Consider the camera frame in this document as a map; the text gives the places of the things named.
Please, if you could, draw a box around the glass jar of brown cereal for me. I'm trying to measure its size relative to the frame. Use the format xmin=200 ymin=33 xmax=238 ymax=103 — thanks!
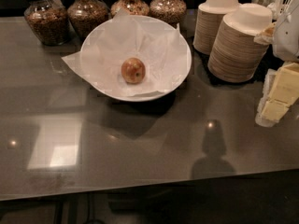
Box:
xmin=24 ymin=0 xmax=69 ymax=46

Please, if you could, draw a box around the rear stack of paper bowls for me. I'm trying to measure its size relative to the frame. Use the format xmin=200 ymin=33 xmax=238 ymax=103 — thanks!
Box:
xmin=193 ymin=0 xmax=240 ymax=55

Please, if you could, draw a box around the glass jar of mixed cereal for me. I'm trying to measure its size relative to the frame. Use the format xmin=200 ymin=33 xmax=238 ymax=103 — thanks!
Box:
xmin=111 ymin=0 xmax=150 ymax=16

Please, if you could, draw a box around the red yellow apple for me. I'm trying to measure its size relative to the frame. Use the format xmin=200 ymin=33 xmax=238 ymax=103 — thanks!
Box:
xmin=121 ymin=58 xmax=146 ymax=84

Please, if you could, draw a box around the white paper liner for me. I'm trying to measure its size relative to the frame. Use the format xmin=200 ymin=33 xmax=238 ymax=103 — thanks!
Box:
xmin=61 ymin=8 xmax=190 ymax=98

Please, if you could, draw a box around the glass jar of light cereal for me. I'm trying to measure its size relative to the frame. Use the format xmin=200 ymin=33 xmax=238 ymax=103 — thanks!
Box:
xmin=149 ymin=0 xmax=187 ymax=26

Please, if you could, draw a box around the front stack of paper bowls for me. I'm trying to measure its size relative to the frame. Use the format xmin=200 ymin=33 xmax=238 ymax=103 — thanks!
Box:
xmin=207 ymin=3 xmax=272 ymax=83

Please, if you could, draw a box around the stack of paper bowls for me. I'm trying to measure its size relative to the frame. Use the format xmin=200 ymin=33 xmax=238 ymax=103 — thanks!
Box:
xmin=207 ymin=3 xmax=272 ymax=83
xmin=193 ymin=0 xmax=240 ymax=55

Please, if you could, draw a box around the glass jar of dark cereal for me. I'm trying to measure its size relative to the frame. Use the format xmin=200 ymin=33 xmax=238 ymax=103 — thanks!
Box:
xmin=67 ymin=0 xmax=109 ymax=40

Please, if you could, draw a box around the white bowl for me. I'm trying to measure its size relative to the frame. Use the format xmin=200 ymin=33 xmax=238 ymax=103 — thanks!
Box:
xmin=79 ymin=15 xmax=192 ymax=103

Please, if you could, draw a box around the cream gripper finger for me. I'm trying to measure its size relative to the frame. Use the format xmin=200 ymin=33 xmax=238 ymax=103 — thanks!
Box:
xmin=255 ymin=69 xmax=276 ymax=128
xmin=261 ymin=63 xmax=299 ymax=122

